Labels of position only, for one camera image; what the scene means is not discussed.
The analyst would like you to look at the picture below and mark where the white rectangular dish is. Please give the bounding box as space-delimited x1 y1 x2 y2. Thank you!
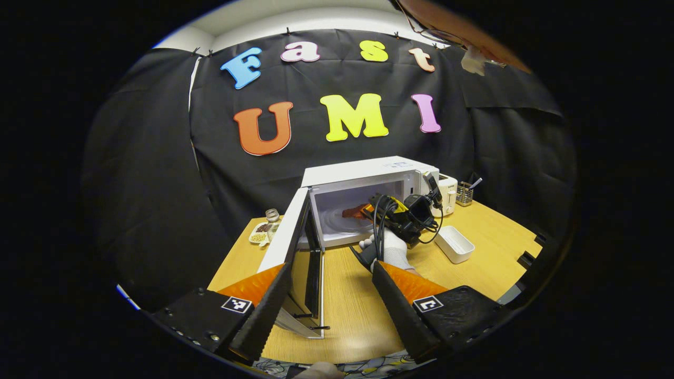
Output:
434 225 475 264

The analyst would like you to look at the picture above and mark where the cream white toaster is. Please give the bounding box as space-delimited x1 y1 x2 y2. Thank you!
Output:
432 174 459 217

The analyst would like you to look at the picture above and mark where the small divided condiment dish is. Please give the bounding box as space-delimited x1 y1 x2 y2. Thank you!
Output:
249 221 272 245

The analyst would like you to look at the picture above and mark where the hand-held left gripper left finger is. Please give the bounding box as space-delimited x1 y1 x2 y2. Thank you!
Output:
153 262 293 364

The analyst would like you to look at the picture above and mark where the clear plastic water bottle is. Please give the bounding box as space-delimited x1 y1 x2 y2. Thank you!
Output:
265 208 281 243

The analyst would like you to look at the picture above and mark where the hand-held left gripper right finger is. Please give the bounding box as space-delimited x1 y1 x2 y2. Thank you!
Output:
372 261 509 364

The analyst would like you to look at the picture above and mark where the brown meat piece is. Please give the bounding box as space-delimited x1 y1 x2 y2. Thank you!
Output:
341 203 372 220

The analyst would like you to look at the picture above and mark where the white microwave oven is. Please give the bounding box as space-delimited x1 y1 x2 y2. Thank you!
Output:
257 155 440 339

